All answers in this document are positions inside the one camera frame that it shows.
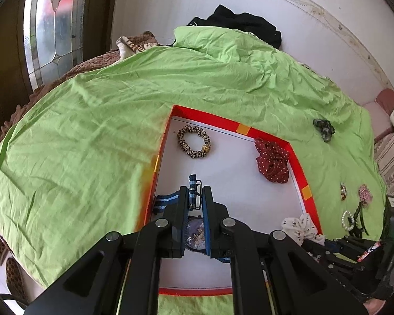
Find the white dotted scrunchie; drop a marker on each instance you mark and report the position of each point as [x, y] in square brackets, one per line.
[298, 226]

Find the green bed sheet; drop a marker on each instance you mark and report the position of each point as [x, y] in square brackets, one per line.
[85, 137]

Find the dark red dotted scrunchie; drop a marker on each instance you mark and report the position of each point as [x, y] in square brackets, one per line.
[272, 160]

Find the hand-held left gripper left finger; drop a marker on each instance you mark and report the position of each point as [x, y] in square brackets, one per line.
[184, 203]

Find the stained glass window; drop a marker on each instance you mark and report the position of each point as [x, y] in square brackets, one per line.
[52, 39]

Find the pink sofa cushion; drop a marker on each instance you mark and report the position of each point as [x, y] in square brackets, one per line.
[381, 105]

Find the black clothing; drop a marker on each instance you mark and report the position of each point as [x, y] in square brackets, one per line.
[243, 23]

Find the brown quilted blanket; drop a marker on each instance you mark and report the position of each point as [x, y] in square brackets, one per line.
[85, 67]

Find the pink striped scrunchie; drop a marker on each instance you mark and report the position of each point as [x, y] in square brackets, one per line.
[365, 194]

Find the leopard print cloth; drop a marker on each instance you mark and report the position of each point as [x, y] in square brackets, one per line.
[131, 44]

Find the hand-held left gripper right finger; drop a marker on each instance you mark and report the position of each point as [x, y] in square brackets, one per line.
[207, 203]

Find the red cardboard box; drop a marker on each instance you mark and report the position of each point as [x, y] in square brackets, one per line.
[243, 177]

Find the brown patterned rug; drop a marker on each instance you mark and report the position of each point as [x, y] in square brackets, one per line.
[14, 272]

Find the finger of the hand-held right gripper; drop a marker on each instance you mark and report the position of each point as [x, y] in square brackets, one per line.
[343, 244]
[317, 251]

